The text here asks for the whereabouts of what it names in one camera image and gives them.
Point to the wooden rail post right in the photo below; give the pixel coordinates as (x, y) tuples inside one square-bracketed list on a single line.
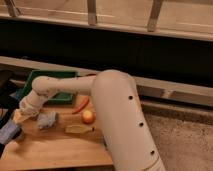
[(154, 14)]

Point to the yellow plastic bottle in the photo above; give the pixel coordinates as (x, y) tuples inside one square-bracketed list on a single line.
[(78, 129)]

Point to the wooden rail post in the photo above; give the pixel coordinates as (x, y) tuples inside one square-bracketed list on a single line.
[(154, 14), (92, 16), (12, 8)]

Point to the yellow onion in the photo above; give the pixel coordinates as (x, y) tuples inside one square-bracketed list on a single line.
[(88, 117)]

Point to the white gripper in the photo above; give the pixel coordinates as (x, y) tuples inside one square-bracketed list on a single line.
[(27, 108)]

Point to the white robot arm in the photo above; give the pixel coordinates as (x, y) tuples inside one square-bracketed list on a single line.
[(118, 109)]

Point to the grey blue sponge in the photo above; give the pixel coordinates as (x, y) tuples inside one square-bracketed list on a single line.
[(46, 120)]

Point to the wooden rail post middle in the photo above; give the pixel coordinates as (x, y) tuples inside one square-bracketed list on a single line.
[(92, 16)]

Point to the red chili pepper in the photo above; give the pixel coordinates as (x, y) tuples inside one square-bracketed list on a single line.
[(81, 106)]

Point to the wooden rail post left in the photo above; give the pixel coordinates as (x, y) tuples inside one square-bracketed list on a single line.
[(12, 8)]

